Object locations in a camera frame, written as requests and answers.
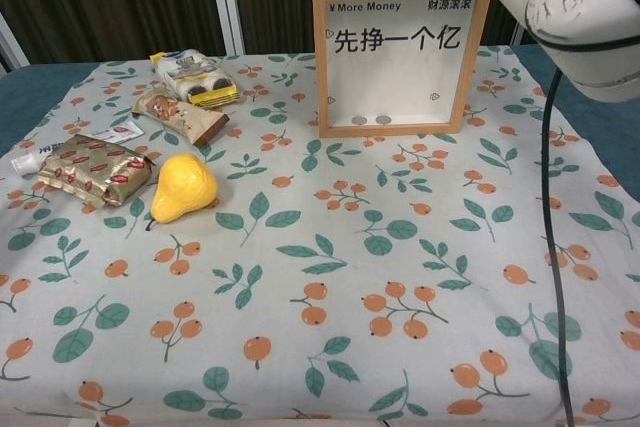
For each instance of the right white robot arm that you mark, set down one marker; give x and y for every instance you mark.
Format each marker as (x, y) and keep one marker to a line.
(565, 2)

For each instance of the teal table cover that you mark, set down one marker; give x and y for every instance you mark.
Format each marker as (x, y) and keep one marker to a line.
(600, 137)

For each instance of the white yellow cookie pack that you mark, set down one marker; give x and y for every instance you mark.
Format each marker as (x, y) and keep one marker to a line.
(195, 77)

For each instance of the brown snack bar wrapper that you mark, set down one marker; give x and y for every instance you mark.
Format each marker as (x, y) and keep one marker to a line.
(185, 119)

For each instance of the floral orange-berry tablecloth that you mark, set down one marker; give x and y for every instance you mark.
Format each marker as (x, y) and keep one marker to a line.
(320, 257)

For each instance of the yellow toy pear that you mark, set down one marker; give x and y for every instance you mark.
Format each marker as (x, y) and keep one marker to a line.
(182, 187)

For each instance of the white toothpaste tube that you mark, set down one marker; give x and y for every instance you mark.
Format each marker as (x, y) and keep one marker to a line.
(120, 133)

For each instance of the gold foil snack packet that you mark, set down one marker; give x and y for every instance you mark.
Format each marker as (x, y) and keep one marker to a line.
(95, 169)

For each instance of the wooden frame money box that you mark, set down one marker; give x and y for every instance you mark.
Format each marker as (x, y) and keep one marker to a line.
(400, 72)

